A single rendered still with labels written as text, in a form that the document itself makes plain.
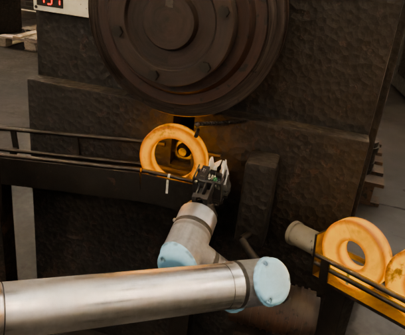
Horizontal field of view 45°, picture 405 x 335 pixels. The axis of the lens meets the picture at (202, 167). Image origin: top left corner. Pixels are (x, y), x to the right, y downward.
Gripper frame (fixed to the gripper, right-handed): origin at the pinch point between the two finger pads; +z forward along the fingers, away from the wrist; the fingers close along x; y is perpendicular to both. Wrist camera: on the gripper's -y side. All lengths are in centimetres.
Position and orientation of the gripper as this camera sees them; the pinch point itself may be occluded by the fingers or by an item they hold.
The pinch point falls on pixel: (220, 166)
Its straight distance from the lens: 127.8
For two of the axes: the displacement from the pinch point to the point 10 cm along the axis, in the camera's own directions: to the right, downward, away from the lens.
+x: -9.6, -2.0, 2.1
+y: 0.2, -7.4, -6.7
